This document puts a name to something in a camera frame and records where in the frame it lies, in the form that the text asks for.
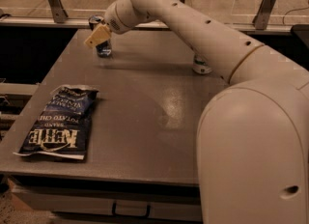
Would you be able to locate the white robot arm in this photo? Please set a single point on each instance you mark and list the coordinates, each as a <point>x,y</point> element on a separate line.
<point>253,137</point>

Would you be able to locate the left metal railing bracket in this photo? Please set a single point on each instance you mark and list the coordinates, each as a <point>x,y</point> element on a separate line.
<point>59,14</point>

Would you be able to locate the right metal railing bracket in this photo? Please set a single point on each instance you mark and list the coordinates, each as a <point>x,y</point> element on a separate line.
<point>260,21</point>

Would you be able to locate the black drawer handle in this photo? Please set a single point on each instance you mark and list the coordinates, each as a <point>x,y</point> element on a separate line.
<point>131,209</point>

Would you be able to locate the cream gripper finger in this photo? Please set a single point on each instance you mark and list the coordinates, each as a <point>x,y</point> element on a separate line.
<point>100,34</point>

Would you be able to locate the blue silver redbull can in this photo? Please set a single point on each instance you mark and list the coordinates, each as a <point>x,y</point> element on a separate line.
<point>104,49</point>

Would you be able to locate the blue kettle chips bag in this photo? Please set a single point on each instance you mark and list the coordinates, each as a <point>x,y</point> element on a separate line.
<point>63,127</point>

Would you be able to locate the grey drawer with black handle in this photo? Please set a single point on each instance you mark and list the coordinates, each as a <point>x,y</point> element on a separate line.
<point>73,206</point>

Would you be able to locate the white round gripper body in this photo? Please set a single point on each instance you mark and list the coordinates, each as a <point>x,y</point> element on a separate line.
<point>111,17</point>

